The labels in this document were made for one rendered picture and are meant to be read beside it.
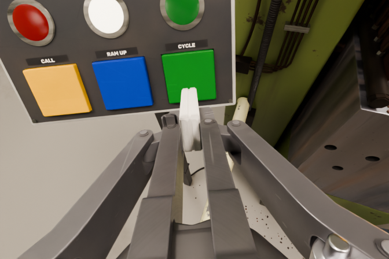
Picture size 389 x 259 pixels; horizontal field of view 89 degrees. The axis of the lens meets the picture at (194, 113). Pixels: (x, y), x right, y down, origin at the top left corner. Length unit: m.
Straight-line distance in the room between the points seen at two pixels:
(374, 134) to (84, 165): 1.46
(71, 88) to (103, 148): 1.20
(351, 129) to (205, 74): 0.33
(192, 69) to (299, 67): 0.41
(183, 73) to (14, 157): 1.69
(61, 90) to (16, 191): 1.43
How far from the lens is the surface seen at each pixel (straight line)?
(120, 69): 0.31
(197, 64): 0.29
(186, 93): 0.19
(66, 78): 0.35
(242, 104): 0.73
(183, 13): 0.29
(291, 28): 0.55
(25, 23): 0.36
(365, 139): 0.54
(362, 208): 0.95
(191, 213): 1.24
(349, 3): 0.56
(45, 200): 1.59
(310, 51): 0.61
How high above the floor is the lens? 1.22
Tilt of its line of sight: 55 degrees down
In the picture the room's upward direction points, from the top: 7 degrees counter-clockwise
